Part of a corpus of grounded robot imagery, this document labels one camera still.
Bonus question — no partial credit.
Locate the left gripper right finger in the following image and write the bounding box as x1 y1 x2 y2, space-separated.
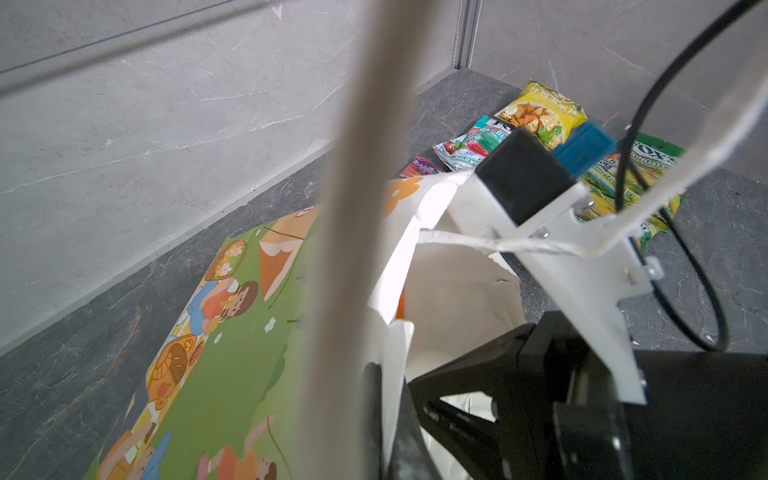
388 381 441 480

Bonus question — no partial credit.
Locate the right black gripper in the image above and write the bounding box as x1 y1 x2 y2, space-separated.
409 311 635 479

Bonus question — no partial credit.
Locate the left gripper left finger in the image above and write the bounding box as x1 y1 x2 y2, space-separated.
362 363 384 480

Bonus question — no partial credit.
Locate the white floral paper bag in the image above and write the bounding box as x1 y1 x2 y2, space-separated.
83 0 768 480

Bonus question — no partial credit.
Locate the purple snack pack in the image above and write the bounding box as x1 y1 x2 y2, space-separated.
398 156 443 179

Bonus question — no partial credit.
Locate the green snack pack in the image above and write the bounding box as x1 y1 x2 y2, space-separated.
577 133 685 250

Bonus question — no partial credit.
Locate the teal red snack bag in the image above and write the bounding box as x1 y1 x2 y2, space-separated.
432 116 512 171

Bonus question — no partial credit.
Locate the yellow green snack bag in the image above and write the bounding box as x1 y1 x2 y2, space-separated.
494 80 588 150

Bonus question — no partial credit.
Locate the orange snack pack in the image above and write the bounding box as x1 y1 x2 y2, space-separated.
395 290 406 320

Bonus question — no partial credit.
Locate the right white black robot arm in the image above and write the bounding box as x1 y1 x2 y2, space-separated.
410 312 767 479

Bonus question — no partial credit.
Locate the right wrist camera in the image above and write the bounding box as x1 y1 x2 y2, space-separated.
448 128 664 405

